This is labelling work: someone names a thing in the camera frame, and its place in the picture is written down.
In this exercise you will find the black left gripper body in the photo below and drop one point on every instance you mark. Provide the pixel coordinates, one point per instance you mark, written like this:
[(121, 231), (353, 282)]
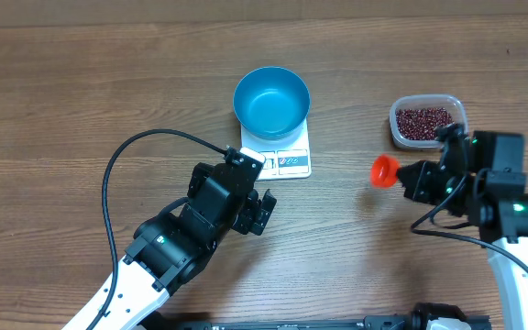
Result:
[(252, 217)]

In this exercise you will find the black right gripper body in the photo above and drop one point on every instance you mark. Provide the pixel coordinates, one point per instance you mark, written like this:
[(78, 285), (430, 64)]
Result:
[(430, 186)]

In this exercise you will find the red measuring scoop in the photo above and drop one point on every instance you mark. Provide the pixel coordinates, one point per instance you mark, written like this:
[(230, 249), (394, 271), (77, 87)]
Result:
[(383, 173)]

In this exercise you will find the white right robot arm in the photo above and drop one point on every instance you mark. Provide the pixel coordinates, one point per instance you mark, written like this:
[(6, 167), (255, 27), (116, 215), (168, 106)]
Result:
[(478, 193)]

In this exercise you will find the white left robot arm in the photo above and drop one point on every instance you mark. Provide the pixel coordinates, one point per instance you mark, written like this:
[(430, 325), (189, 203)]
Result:
[(174, 246)]

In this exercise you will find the white digital kitchen scale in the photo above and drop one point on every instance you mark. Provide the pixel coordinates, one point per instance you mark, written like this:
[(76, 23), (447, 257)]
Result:
[(286, 158)]

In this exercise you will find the blue plastic bowl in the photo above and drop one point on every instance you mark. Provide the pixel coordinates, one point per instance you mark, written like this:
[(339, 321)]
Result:
[(271, 102)]

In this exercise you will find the red beans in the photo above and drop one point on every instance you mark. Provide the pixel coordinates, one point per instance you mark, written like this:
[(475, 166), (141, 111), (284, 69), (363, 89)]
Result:
[(422, 123)]

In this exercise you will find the clear plastic food container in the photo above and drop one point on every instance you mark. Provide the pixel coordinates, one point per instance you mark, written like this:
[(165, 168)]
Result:
[(449, 102)]

